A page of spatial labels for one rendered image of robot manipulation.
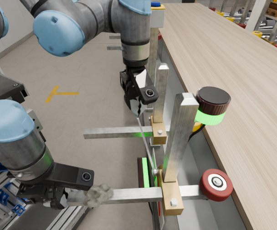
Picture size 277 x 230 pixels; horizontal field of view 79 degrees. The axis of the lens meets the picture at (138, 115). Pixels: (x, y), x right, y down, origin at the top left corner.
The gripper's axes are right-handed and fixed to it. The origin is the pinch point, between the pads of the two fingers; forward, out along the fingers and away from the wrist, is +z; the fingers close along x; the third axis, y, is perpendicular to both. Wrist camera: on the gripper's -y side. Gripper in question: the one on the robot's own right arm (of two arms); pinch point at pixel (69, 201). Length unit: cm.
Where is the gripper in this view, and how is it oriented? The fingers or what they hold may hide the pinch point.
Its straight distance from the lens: 59.3
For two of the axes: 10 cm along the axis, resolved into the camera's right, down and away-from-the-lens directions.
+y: -10.0, 0.3, -0.5
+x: 0.5, 6.7, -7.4
